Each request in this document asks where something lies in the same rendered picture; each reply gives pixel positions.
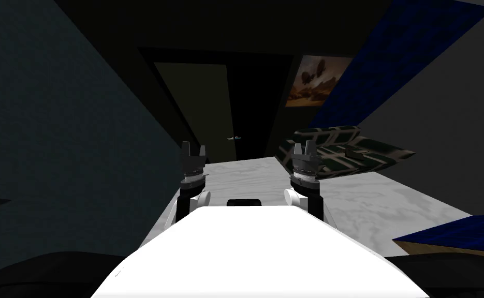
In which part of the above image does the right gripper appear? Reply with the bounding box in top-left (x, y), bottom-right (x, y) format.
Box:
top-left (289, 139), bottom-right (324, 177)

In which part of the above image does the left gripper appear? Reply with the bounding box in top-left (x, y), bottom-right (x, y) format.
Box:
top-left (179, 141), bottom-right (208, 176)

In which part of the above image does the dark olive door leaf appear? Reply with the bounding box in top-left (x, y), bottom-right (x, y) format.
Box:
top-left (153, 62), bottom-right (238, 163)

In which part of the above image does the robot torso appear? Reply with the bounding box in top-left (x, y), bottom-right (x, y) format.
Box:
top-left (90, 198), bottom-right (431, 298)

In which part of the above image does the orange brown wall picture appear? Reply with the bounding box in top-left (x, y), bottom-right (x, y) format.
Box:
top-left (285, 54), bottom-right (355, 109)

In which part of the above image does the blue bed with wooden frame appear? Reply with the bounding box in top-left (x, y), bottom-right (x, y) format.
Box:
top-left (391, 214), bottom-right (484, 263)

